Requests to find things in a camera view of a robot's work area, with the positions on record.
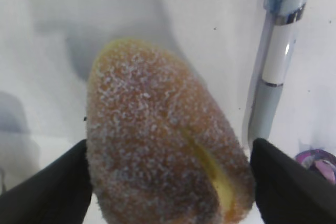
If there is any sugared bread roll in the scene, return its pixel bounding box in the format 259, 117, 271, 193
86, 39, 255, 223

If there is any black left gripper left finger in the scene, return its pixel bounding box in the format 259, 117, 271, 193
1, 140, 92, 224

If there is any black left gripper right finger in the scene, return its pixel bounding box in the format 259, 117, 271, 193
250, 138, 335, 224

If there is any blue grip white pen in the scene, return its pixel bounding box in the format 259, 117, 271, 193
243, 0, 307, 150

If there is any white printed paper ball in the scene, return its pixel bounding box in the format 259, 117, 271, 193
295, 149, 335, 186

